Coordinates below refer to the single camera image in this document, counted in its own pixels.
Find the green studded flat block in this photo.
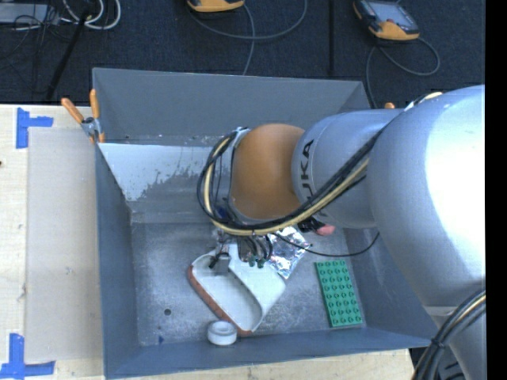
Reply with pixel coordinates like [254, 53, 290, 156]
[314, 258, 365, 329]

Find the pale cardboard board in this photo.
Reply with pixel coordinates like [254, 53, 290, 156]
[24, 127, 105, 366]

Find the silver foil packet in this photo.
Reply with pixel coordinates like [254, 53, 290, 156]
[268, 227, 313, 280]

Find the grey metal bin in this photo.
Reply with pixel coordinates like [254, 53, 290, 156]
[91, 67, 439, 380]

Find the white tape ring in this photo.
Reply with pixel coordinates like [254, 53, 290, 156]
[206, 320, 239, 347]

